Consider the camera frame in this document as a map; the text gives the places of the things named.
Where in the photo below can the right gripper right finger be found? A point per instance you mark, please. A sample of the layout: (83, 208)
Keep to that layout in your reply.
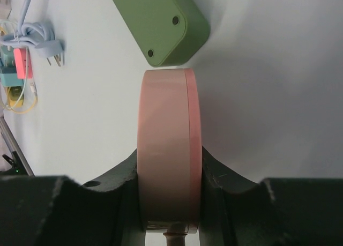
(275, 211)

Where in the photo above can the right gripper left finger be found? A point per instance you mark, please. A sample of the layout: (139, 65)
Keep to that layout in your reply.
(56, 210)

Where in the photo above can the pink round socket hub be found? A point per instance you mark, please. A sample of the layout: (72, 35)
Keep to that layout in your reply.
(169, 151)

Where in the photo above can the small teal cube charger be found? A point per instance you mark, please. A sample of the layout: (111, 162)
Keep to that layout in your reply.
(9, 77)

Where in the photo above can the red pink cube charger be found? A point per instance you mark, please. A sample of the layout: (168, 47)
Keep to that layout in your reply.
(23, 63)

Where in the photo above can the green power strip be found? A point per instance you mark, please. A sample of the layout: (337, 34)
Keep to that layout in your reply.
(168, 32)

